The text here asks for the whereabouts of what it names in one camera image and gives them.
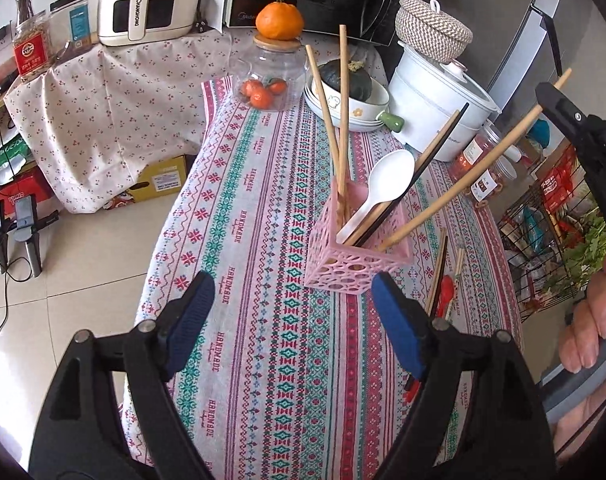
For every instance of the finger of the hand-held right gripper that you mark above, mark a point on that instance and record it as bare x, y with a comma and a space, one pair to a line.
563, 107

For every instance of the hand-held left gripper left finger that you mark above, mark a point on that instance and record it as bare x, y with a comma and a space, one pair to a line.
190, 320

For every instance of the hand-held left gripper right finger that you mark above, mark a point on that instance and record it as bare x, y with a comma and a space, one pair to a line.
398, 320

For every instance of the pink plastic utensil basket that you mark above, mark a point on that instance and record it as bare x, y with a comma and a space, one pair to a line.
343, 270

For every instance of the long light bamboo chopstick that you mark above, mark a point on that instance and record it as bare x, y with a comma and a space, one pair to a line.
483, 165

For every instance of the dark brown chopstick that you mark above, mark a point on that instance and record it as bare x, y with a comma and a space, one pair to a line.
435, 137

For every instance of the white plastic spoon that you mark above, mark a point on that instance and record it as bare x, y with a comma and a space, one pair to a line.
390, 175

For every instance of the black chopstick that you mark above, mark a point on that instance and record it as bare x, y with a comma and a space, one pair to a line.
418, 170

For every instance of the person's right hand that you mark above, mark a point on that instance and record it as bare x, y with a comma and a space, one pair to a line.
590, 320

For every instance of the red snack package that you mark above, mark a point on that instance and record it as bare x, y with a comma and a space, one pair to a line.
558, 185

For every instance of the red plastic spoon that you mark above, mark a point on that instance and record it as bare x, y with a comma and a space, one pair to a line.
446, 291

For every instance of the green leafy vegetables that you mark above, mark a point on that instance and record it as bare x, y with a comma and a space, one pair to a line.
583, 255

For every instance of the grey refrigerator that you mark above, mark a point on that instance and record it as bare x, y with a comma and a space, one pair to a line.
528, 20

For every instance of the glass pot lid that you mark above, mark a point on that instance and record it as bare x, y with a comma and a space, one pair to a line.
470, 85

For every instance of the patterned striped tablecloth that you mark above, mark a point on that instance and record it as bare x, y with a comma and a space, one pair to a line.
283, 360

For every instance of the dried fruit jar dark label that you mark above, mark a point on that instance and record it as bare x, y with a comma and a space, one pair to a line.
498, 185

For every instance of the red dried fruit jar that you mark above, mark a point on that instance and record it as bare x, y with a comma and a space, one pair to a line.
470, 152

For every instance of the white electric cooking pot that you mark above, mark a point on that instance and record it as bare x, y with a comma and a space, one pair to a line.
423, 105

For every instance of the yellow cardboard box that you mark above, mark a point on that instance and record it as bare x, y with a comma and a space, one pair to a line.
158, 182

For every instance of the woven lidded basket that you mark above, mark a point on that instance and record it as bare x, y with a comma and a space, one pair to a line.
433, 27

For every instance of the dark green kabocha squash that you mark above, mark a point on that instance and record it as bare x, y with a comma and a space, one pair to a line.
355, 80

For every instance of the red box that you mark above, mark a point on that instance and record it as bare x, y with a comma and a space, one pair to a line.
18, 190

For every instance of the white floral cloth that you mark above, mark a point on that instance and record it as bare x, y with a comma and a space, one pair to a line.
108, 110

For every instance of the small tangerine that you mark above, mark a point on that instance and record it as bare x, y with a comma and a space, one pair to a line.
249, 87
277, 86
259, 99

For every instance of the green plastic bag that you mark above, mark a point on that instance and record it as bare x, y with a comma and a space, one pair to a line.
3, 155

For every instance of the glass jar with wooden lid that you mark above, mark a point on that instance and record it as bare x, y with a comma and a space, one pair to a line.
268, 65

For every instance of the large tangerine with stem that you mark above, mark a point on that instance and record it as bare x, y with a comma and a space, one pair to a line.
279, 20

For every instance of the red label jar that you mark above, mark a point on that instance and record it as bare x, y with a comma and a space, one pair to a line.
30, 52

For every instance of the clear container with black lid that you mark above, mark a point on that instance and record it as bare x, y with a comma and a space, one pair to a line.
73, 20

